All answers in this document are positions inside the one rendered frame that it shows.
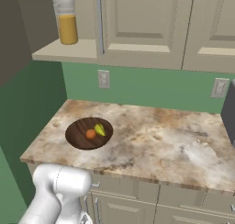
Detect yellow-green pear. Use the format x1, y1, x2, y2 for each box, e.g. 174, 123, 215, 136
94, 123, 106, 138

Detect orange tangerine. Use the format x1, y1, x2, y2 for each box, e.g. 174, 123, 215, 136
85, 129, 97, 140

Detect dark wooden bowl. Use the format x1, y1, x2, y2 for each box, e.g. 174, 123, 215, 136
64, 117, 115, 151

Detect beige base cabinet door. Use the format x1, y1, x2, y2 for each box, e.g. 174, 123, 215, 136
78, 190, 95, 224
91, 191, 159, 224
153, 203, 235, 224

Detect beige drawer front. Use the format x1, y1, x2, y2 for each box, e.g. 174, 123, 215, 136
87, 172, 161, 202
157, 183, 235, 218

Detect glass jar of orange juice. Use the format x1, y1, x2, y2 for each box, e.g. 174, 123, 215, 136
52, 0, 79, 46

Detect dark grey appliance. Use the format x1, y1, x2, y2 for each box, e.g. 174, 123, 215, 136
220, 79, 235, 149

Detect grey tall side panel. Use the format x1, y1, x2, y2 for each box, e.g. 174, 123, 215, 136
0, 0, 60, 88

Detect grey wall socket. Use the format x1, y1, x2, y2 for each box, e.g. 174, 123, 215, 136
97, 69, 111, 90

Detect long silver cabinet door handle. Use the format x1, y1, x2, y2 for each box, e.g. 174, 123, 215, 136
96, 0, 106, 56

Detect beige wall cabinet door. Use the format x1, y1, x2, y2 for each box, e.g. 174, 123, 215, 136
182, 0, 235, 74
92, 0, 196, 71

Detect silver base cabinet handle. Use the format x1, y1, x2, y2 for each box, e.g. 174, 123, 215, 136
84, 196, 90, 215
94, 197, 102, 224

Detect grey wall switch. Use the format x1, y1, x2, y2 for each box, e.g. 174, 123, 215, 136
210, 77, 230, 99

